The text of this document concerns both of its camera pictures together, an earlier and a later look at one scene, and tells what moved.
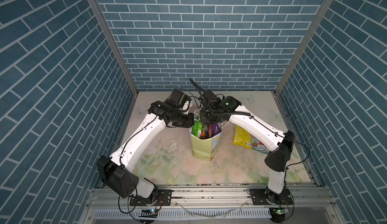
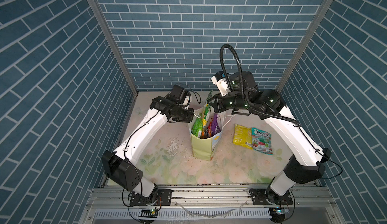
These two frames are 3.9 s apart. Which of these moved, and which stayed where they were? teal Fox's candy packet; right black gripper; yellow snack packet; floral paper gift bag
Moved: right black gripper
Stayed: teal Fox's candy packet; floral paper gift bag; yellow snack packet
